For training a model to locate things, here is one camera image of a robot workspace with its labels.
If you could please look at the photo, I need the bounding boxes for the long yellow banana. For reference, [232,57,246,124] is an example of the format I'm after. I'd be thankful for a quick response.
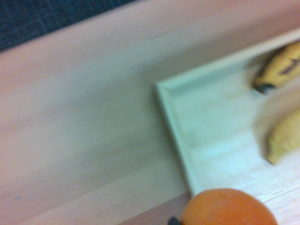
[265,110,300,165]

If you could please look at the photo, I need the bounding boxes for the light wooden tray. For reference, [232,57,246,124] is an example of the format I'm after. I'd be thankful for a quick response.
[154,29,300,225]

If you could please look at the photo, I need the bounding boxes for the orange tangerine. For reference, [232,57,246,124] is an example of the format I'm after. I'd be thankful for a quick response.
[180,187,278,225]

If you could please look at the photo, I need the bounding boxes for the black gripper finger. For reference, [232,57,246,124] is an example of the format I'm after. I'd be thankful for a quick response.
[168,216,183,225]

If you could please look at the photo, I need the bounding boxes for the brown spotted banana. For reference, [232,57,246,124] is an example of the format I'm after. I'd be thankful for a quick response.
[252,41,300,94]

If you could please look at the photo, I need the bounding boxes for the reddish wooden coffee table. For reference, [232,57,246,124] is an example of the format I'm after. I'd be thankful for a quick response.
[0,0,300,225]

